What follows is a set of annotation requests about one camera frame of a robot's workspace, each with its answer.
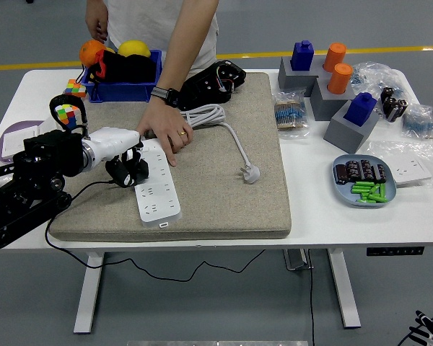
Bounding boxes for person's right hand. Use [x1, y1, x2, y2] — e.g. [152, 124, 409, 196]
[84, 9, 109, 44]

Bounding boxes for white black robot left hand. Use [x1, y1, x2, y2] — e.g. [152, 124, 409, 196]
[89, 125, 149, 188]

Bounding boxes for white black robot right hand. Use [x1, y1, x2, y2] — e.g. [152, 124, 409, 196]
[407, 309, 433, 346]

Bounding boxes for person's left hand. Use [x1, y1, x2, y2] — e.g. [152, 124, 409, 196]
[136, 97, 195, 167]

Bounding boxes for black plug adapter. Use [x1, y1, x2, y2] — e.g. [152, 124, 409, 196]
[106, 158, 149, 188]

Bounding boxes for white power strip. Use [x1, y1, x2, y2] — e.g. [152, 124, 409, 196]
[133, 138, 183, 229]

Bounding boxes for thin black adapter cord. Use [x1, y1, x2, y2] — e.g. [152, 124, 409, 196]
[45, 179, 266, 283]

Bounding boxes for orange fruit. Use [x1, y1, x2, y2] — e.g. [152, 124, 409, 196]
[79, 39, 108, 68]

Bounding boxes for black wristwatch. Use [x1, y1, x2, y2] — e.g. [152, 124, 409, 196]
[150, 86, 181, 108]

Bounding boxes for large yellow lemon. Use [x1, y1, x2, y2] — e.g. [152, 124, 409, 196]
[117, 39, 152, 58]

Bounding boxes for blue plastic bin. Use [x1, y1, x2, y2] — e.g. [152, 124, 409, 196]
[79, 49, 165, 104]

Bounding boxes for person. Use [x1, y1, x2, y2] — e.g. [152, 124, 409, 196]
[84, 0, 220, 167]

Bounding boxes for black cloth bag red trim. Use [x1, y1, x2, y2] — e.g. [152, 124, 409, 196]
[81, 49, 158, 86]

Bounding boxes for multicolour puzzle cube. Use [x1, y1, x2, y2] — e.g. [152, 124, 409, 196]
[63, 79, 87, 99]
[54, 104, 79, 130]

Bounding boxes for grey-brown mat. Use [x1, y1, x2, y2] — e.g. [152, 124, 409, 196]
[48, 71, 292, 242]

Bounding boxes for black table control panel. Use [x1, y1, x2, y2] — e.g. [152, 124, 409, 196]
[365, 246, 426, 257]

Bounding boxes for white table leg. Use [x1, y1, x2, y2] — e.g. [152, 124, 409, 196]
[73, 251, 105, 334]
[326, 248, 362, 329]

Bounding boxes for purple tray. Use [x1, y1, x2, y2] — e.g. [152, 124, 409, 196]
[0, 120, 46, 163]

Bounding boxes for clear bag of resistors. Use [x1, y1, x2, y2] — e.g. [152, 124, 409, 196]
[272, 89, 311, 140]

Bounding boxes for grey block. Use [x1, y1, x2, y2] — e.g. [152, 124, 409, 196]
[276, 56, 331, 97]
[323, 99, 380, 154]
[309, 76, 357, 122]

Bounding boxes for blue peg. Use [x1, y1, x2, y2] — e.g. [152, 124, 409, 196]
[289, 40, 315, 72]
[343, 92, 378, 127]

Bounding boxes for blue-grey plate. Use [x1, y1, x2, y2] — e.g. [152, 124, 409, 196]
[331, 154, 398, 209]

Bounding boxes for dark brown capacitor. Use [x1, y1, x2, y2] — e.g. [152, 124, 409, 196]
[359, 159, 375, 181]
[373, 164, 388, 184]
[333, 164, 349, 185]
[345, 160, 362, 181]

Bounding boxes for orange cylinder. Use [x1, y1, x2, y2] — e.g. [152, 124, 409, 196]
[326, 63, 354, 95]
[323, 43, 348, 73]

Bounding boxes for clear plastic bag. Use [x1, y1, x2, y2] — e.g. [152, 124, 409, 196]
[367, 138, 433, 189]

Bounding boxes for small clear bag blue parts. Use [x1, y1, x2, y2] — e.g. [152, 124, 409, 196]
[401, 103, 433, 140]

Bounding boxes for large clear bag blue parts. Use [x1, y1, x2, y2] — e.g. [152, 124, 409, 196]
[349, 61, 407, 105]

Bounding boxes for grey power strip cable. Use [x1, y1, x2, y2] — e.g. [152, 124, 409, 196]
[144, 103, 261, 185]

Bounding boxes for black device with wires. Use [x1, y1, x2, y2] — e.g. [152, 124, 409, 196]
[178, 59, 247, 112]

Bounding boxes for hanging black cable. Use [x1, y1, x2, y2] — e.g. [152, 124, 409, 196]
[305, 248, 317, 346]

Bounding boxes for silver metal bracket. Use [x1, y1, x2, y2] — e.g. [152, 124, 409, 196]
[283, 248, 315, 271]

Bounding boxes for white wall socket panel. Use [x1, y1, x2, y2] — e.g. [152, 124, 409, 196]
[389, 154, 433, 187]

